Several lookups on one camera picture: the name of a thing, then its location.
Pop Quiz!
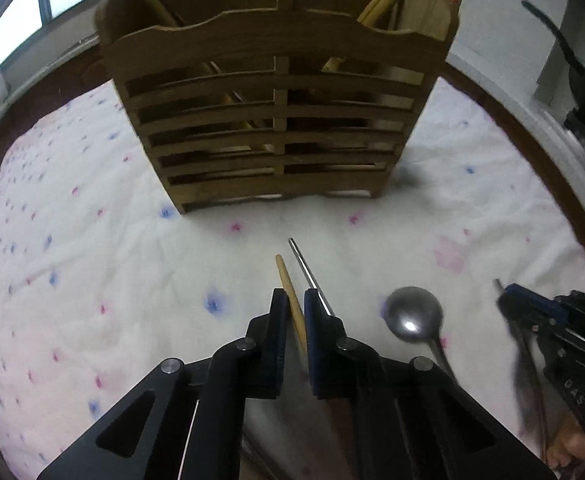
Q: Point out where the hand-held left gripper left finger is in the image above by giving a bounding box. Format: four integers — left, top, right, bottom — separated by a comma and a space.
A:
36, 287, 293, 480

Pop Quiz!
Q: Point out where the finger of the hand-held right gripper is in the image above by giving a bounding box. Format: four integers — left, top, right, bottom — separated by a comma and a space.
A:
505, 283, 573, 314
497, 294, 546, 334

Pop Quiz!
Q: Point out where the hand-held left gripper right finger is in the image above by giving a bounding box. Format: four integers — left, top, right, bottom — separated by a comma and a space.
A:
303, 287, 558, 480

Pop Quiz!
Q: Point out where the metal chopstick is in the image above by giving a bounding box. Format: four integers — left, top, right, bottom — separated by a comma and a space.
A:
288, 238, 336, 317
493, 278, 551, 442

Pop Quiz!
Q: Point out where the wooden utensil holder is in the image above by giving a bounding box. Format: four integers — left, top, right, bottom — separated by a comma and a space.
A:
95, 0, 461, 215

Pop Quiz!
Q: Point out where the person's right hand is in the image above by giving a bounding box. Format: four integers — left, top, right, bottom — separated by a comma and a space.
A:
547, 412, 585, 472

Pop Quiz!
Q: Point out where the steel spoon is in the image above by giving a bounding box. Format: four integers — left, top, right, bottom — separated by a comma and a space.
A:
383, 286, 461, 386

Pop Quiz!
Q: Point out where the white floral tablecloth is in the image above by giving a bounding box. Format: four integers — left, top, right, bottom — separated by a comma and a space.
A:
0, 77, 585, 480

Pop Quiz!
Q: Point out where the black wok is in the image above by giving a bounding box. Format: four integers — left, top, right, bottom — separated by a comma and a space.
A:
519, 0, 585, 113

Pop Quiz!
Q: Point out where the kitchen window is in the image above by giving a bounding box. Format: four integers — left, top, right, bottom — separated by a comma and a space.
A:
0, 0, 173, 67

